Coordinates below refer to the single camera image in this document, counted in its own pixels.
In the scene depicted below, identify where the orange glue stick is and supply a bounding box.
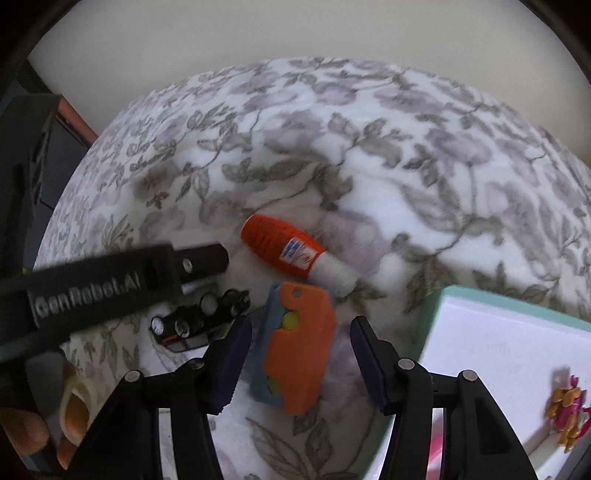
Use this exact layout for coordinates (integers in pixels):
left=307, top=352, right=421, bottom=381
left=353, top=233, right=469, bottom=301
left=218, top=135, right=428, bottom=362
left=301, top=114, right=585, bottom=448
left=240, top=213, right=358, bottom=297

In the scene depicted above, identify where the yellow and red figurine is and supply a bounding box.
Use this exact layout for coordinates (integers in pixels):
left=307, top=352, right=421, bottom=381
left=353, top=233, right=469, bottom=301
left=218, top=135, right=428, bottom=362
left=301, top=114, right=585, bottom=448
left=547, top=374, right=591, bottom=450

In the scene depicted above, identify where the dark cabinet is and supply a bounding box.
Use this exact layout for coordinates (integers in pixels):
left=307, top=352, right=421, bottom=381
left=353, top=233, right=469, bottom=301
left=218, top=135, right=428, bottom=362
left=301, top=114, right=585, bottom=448
left=18, top=60, right=93, bottom=213

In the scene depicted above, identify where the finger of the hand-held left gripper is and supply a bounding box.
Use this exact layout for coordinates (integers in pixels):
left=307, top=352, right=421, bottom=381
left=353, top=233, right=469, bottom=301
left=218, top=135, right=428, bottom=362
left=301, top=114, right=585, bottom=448
left=172, top=244, right=230, bottom=283

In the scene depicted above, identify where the black toy car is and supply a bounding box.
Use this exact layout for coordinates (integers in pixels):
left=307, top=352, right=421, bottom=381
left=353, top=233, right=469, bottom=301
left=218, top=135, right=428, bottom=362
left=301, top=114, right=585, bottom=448
left=151, top=288, right=252, bottom=354

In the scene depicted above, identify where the orange and blue plastic toy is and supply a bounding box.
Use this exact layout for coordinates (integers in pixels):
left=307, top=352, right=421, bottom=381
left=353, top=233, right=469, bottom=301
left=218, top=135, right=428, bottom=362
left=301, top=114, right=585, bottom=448
left=248, top=281, right=338, bottom=416

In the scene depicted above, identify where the white tray with green rim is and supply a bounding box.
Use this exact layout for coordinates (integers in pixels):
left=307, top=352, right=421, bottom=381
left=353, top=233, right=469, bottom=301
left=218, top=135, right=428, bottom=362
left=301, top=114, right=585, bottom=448
left=365, top=284, right=591, bottom=480

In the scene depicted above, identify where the orange wooden panel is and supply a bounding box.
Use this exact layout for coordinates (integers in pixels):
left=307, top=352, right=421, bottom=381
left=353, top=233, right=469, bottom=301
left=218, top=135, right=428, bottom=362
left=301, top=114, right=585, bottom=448
left=55, top=97, right=99, bottom=144

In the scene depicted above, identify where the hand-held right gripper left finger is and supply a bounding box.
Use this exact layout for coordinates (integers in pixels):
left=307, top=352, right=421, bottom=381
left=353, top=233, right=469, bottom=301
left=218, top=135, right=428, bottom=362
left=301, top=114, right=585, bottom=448
left=78, top=315, right=254, bottom=480

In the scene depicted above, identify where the floral grey and white blanket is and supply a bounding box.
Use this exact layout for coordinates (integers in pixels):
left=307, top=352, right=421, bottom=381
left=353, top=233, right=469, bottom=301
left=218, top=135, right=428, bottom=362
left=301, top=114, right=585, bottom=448
left=32, top=58, right=591, bottom=480

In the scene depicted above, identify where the person's left hand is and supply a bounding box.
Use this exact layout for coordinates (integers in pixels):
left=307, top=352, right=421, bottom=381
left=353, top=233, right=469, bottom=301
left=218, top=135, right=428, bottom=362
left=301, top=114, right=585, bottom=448
left=0, top=360, right=93, bottom=468

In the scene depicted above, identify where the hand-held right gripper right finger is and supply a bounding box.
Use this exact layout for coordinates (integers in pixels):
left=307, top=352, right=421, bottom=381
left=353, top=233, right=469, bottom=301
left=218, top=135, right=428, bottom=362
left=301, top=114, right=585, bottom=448
left=350, top=316, right=532, bottom=480

